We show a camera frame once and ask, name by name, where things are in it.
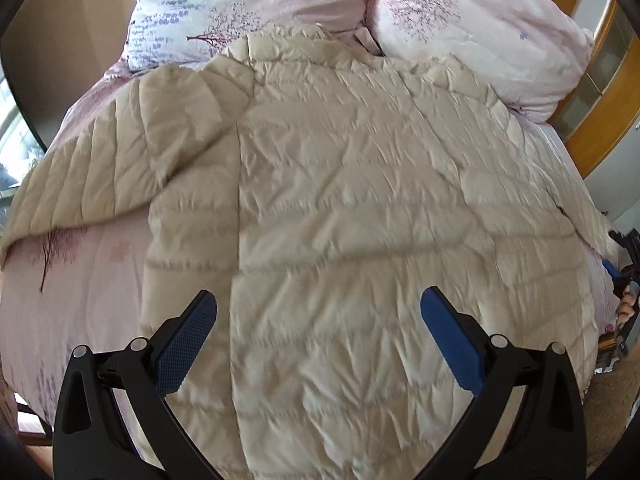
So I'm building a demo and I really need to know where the right hand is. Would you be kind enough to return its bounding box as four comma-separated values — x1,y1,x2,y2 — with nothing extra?
616,287,638,328

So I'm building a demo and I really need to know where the pink floral bed sheet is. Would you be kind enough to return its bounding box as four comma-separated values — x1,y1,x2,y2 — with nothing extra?
1,61,163,422

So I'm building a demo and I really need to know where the wooden window frame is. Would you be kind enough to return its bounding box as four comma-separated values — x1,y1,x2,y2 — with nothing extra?
549,0,639,177

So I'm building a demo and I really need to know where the dark framed mirror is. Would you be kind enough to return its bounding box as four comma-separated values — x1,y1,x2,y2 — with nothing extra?
1,0,48,224

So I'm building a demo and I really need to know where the lavender print left pillow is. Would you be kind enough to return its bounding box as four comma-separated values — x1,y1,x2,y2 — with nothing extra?
122,0,368,72

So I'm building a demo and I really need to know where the beige quilted down jacket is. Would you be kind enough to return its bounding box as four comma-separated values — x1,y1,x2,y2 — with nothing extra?
0,23,622,480

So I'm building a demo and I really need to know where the pink tree print right pillow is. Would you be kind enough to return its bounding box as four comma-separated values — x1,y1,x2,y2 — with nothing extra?
367,0,593,122

